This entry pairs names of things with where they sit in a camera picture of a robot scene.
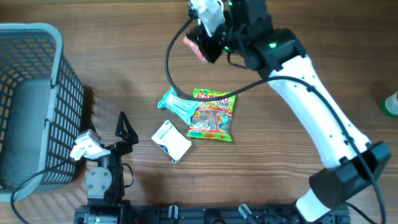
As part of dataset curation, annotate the white plaster pack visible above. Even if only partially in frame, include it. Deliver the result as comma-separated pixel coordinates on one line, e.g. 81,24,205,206
151,120,193,164

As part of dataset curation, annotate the teal snack pack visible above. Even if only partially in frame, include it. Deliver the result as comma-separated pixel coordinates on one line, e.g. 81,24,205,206
157,86,200,125

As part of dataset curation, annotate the Haribo gummy candy bag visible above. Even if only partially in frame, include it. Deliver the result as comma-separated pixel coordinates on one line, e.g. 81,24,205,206
187,95,236,142

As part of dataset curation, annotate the green lid jar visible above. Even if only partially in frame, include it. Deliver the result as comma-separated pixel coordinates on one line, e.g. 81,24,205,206
381,92,398,117

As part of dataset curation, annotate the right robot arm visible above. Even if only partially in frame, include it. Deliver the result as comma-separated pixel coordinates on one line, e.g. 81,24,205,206
187,1,391,223

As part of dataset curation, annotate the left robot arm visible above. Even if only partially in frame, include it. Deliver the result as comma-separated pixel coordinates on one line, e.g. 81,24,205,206
73,111,139,224

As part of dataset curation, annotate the grey plastic mesh basket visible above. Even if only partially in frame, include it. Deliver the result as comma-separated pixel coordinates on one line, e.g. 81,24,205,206
1,23,85,203

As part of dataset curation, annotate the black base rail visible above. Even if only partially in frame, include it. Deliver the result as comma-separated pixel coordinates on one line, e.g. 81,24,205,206
73,204,351,224

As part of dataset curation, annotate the black camera cable left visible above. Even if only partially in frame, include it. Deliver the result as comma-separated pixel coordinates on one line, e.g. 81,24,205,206
10,160,71,224

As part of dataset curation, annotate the black camera cable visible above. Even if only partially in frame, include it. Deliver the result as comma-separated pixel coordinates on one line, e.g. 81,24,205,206
164,17,387,224
10,160,71,224

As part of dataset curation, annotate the black camera cable right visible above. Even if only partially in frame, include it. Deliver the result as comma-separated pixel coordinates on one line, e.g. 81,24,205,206
164,17,387,224

